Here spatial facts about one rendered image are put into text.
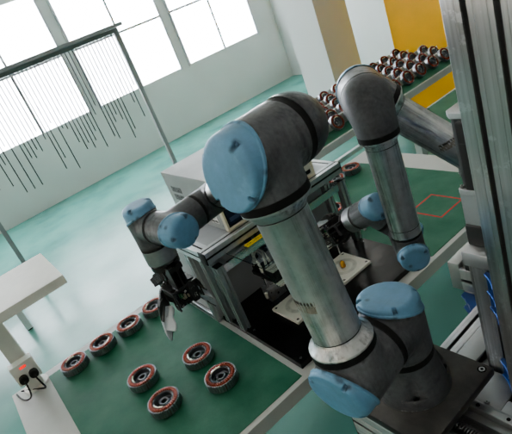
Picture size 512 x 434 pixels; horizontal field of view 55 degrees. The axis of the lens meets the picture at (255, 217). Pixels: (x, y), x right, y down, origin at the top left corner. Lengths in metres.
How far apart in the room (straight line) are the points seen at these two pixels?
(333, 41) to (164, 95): 3.69
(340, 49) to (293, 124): 5.01
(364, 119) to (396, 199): 0.21
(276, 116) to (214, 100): 8.23
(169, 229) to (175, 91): 7.62
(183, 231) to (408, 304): 0.45
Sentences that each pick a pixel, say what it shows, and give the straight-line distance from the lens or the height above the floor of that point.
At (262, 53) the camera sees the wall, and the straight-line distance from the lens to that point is 9.56.
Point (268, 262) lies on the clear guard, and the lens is 1.57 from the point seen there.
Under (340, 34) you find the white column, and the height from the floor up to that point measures 1.01.
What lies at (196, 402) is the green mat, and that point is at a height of 0.75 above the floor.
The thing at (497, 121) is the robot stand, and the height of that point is 1.55.
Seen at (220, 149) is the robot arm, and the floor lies 1.66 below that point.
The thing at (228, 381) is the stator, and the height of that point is 0.78.
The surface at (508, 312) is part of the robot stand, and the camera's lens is 1.00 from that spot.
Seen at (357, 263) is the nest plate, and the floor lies 0.78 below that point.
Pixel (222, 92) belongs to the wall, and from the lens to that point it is 9.02.
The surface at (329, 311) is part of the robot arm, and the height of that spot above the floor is 1.36.
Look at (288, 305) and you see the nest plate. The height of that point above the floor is 0.78.
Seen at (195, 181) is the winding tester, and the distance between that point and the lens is 1.75.
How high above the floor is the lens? 1.84
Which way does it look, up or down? 24 degrees down
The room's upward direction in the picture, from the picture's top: 22 degrees counter-clockwise
